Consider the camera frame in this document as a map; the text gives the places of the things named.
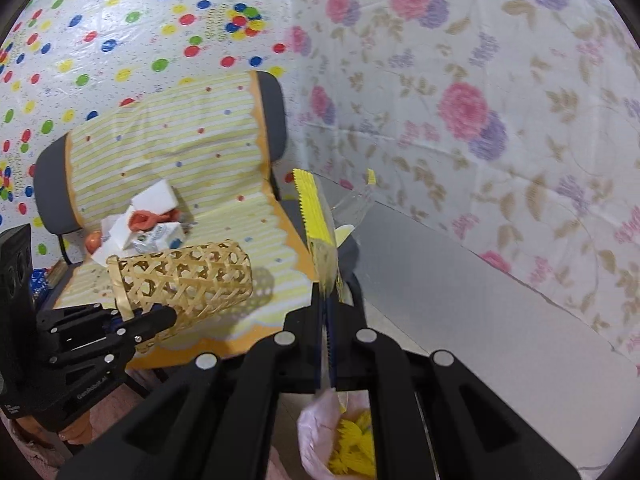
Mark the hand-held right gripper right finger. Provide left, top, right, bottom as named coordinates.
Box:
left=327, top=272, right=582, bottom=480

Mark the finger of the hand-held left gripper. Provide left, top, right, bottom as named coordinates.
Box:
left=47, top=306, right=177, bottom=363
left=35, top=304, right=122, bottom=335

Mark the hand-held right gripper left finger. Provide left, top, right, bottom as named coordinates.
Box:
left=57, top=282, right=322, bottom=480

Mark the woven bamboo basket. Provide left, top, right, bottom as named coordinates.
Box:
left=106, top=240, right=253, bottom=356

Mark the pink plastic bag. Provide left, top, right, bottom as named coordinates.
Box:
left=297, top=389, right=377, bottom=480

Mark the orange plush toy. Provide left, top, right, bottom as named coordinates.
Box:
left=128, top=208, right=182, bottom=234

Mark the clear wrapper with yellow edge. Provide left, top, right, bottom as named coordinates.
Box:
left=292, top=167, right=378, bottom=392

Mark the blue box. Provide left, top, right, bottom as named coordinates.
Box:
left=30, top=267, right=54, bottom=307

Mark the white drink carton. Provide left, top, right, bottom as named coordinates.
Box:
left=131, top=222, right=187, bottom=255

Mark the crumpled yellow wrapper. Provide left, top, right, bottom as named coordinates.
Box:
left=327, top=407, right=377, bottom=478

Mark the large white foam block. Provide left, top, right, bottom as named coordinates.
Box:
left=130, top=178, right=184, bottom=217

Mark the yellow striped dotted cloth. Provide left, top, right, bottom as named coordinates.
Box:
left=52, top=71, right=321, bottom=363

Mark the black office chair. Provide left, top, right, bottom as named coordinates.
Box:
left=32, top=70, right=367, bottom=401

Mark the floral fabric sheet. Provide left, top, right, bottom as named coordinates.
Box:
left=280, top=0, right=640, bottom=361

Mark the polka dot plastic sheet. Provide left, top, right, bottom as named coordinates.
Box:
left=0, top=0, right=301, bottom=271

